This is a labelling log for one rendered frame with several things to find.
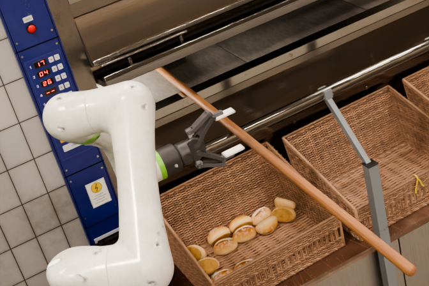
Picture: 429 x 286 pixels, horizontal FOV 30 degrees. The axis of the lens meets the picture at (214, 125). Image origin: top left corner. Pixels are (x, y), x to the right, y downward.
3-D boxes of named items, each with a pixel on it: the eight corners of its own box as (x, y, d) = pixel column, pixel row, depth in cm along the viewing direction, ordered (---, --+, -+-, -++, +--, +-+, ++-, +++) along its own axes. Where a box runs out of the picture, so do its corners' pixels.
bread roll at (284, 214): (269, 206, 319) (274, 203, 324) (270, 223, 320) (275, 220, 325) (293, 207, 315) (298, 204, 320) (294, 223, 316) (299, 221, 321)
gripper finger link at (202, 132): (193, 144, 248) (189, 143, 248) (211, 113, 247) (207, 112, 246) (198, 149, 245) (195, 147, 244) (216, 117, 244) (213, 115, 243)
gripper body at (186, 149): (169, 140, 246) (195, 127, 249) (176, 163, 250) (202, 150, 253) (179, 149, 240) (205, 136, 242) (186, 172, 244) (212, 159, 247)
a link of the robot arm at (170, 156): (171, 184, 241) (163, 158, 237) (157, 168, 251) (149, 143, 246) (189, 175, 243) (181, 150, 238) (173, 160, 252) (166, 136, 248)
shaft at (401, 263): (419, 274, 193) (417, 265, 191) (409, 280, 192) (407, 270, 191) (156, 64, 335) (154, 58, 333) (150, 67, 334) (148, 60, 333)
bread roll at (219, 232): (232, 237, 320) (225, 227, 323) (232, 229, 315) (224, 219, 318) (210, 249, 317) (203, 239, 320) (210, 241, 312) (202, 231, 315)
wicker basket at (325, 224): (163, 255, 322) (145, 199, 309) (279, 193, 340) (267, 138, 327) (221, 319, 282) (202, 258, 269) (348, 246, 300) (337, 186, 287)
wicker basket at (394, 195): (291, 191, 339) (278, 136, 326) (396, 136, 356) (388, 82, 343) (360, 244, 299) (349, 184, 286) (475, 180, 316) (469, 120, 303)
